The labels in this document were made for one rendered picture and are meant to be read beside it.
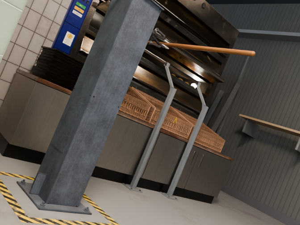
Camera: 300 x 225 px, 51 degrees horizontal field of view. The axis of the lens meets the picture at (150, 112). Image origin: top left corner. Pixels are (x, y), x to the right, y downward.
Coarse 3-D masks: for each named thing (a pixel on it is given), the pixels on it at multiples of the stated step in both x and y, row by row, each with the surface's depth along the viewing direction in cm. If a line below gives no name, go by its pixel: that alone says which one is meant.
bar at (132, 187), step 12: (168, 72) 288; (180, 72) 305; (168, 96) 275; (168, 108) 276; (204, 108) 305; (156, 132) 274; (192, 132) 306; (192, 144) 305; (144, 156) 273; (180, 168) 302; (132, 180) 274; (168, 192) 303
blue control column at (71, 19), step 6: (72, 0) 262; (66, 12) 263; (66, 18) 262; (72, 18) 265; (84, 18) 271; (66, 24) 263; (72, 24) 266; (78, 24) 269; (60, 30) 261; (66, 30) 264; (72, 30) 267; (78, 30) 270; (60, 36) 262; (54, 42) 260; (60, 42) 263; (72, 42) 269; (54, 48) 261; (60, 48) 264; (66, 48) 267
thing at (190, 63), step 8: (104, 8) 280; (160, 40) 312; (160, 48) 334; (176, 48) 325; (176, 56) 342; (184, 56) 335; (184, 64) 360; (192, 64) 352; (200, 72) 370; (208, 72) 362; (208, 80) 391; (216, 80) 382
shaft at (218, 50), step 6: (162, 42) 242; (186, 48) 222; (192, 48) 216; (198, 48) 212; (204, 48) 207; (210, 48) 203; (216, 48) 200; (222, 48) 196; (240, 54) 186; (246, 54) 182; (252, 54) 179
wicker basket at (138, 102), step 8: (128, 88) 309; (128, 96) 260; (136, 96) 295; (128, 104) 262; (136, 104) 267; (144, 104) 272; (128, 112) 264; (136, 112) 269; (144, 112) 279; (144, 120) 275
